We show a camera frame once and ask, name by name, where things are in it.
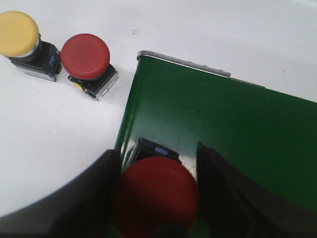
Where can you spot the yellow mushroom push button switch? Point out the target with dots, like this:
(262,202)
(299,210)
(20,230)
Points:
(21,43)

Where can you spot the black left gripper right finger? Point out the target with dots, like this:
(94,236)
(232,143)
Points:
(235,206)

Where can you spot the red mushroom push button switch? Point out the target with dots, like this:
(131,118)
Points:
(86,58)
(155,190)

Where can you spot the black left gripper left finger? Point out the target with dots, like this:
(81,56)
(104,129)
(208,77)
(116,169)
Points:
(80,209)

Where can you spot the green conveyor belt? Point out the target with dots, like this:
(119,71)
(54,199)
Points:
(269,136)

